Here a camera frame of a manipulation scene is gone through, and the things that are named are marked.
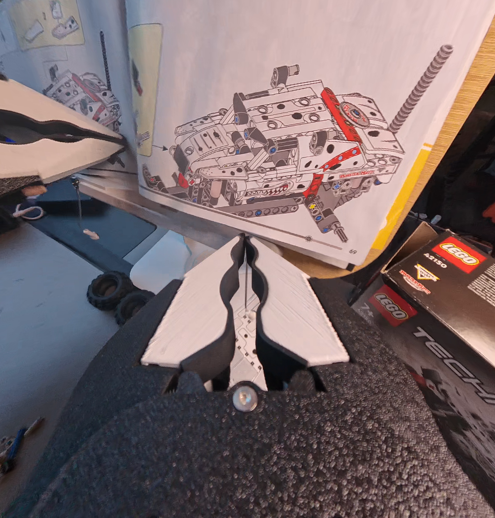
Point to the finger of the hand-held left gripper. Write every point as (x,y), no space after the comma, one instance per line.
(45,162)
(37,101)

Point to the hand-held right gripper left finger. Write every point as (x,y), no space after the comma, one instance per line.
(187,324)

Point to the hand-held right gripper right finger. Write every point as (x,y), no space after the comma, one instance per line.
(300,320)

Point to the white sticker sheet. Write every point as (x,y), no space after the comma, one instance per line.
(246,356)

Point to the black knobby lego tire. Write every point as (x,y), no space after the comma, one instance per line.
(134,307)
(108,290)

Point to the lego set box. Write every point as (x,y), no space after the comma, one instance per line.
(442,324)

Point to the lego instruction booklet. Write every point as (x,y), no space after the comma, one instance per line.
(231,65)

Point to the cluster of small lego pieces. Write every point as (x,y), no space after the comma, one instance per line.
(13,449)

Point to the white book stand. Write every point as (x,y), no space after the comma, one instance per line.
(162,263)

